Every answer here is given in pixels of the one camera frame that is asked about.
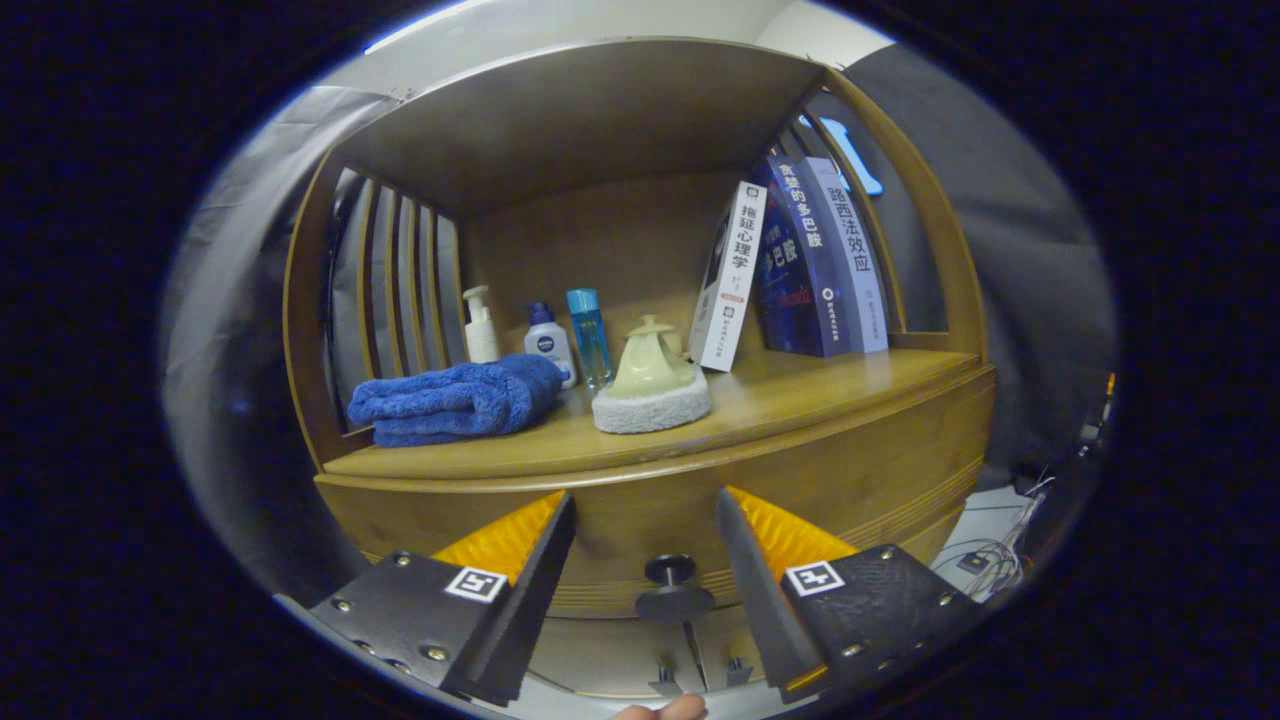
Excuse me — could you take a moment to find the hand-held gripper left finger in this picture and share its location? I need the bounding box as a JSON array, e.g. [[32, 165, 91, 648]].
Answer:
[[300, 490, 578, 706]]

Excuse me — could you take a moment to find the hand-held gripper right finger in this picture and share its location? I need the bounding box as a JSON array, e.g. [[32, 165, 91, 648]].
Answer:
[[717, 487, 986, 701]]

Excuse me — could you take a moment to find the black drawer knob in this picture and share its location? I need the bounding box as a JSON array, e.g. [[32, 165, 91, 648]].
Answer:
[[635, 553, 716, 624]]

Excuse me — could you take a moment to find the wooden drawer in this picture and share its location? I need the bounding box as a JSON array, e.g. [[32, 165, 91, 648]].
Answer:
[[315, 365, 998, 619]]

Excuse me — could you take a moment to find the green-handled scrub brush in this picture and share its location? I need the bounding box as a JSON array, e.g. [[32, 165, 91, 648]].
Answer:
[[592, 314, 713, 435]]

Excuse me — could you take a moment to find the wooden cabinet door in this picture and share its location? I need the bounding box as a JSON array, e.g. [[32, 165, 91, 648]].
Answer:
[[690, 605, 791, 691], [525, 615, 706, 698]]

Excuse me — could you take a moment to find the wooden countertop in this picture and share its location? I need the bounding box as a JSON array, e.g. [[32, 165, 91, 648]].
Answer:
[[322, 347, 986, 481]]

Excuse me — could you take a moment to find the wooden cabinet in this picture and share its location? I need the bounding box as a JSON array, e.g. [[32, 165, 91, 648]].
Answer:
[[283, 38, 998, 701]]

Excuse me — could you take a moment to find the blue folded towel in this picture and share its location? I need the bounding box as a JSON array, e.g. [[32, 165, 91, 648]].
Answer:
[[346, 353, 566, 448]]

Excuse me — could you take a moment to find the white bottle with blue cap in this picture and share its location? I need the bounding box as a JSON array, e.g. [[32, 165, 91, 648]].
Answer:
[[523, 301, 579, 390]]

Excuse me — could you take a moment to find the white pump bottle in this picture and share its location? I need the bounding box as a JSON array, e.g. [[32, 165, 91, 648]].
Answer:
[[462, 285, 501, 365]]

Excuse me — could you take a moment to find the clear blue bottle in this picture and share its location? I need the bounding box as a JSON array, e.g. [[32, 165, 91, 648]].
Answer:
[[566, 288, 613, 393]]

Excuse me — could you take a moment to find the white book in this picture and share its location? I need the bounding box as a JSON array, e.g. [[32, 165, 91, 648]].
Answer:
[[688, 181, 769, 373]]

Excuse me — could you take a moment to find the dark blue book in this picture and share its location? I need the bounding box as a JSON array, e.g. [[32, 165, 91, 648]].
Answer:
[[752, 155, 853, 359]]

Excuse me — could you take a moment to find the light blue book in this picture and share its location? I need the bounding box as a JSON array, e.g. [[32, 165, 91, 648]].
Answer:
[[805, 157, 890, 355]]

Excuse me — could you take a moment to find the black backdrop cloth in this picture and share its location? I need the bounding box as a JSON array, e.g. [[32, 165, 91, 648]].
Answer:
[[160, 40, 1119, 601]]

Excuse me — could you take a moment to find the tangle of floor cables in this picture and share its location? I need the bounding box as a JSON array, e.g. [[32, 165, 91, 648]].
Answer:
[[940, 480, 1051, 601]]

